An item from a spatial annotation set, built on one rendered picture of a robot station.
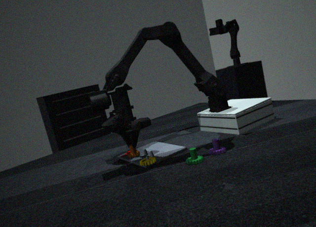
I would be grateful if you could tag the green gear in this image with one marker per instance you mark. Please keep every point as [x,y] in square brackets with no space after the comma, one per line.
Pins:
[194,158]

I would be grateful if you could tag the purple gear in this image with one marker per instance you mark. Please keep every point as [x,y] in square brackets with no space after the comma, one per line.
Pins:
[216,148]

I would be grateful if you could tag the brown gear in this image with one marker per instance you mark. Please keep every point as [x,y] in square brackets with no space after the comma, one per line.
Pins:
[133,151]

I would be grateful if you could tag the yellow gear with black stripe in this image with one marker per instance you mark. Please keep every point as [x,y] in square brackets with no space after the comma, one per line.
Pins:
[145,162]

